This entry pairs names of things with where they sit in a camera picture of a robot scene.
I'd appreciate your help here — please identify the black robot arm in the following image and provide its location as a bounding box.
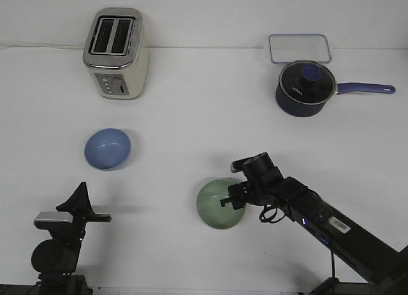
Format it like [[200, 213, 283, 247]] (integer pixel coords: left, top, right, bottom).
[[22, 182, 112, 294], [221, 152, 407, 294]]

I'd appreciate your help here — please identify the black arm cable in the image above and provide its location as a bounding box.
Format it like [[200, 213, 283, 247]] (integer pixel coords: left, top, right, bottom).
[[258, 204, 288, 225]]

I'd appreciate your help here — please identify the dark blue saucepan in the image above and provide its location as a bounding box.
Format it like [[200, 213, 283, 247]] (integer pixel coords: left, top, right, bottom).
[[275, 79, 396, 117]]

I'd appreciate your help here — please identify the white toaster power cable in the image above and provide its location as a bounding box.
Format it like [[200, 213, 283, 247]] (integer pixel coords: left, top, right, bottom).
[[0, 42, 86, 50]]

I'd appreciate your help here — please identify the green bowl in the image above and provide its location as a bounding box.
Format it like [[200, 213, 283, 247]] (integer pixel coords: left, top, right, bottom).
[[196, 179, 245, 229]]

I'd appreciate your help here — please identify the blue bowl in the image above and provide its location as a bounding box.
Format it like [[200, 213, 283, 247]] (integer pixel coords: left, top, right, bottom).
[[84, 128, 131, 171]]

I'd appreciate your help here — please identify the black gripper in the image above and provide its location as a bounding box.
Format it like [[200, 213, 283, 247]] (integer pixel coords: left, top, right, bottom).
[[220, 152, 288, 210], [55, 182, 112, 244]]

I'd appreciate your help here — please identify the glass pot lid blue knob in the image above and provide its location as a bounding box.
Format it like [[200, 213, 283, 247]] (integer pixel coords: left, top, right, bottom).
[[279, 60, 337, 104]]

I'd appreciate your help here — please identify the clear plastic container lid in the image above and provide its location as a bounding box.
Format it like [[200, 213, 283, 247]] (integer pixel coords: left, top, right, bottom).
[[268, 34, 332, 64]]

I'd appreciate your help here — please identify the silver cream two-slot toaster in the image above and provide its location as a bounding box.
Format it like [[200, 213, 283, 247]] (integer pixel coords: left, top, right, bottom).
[[82, 8, 149, 99]]

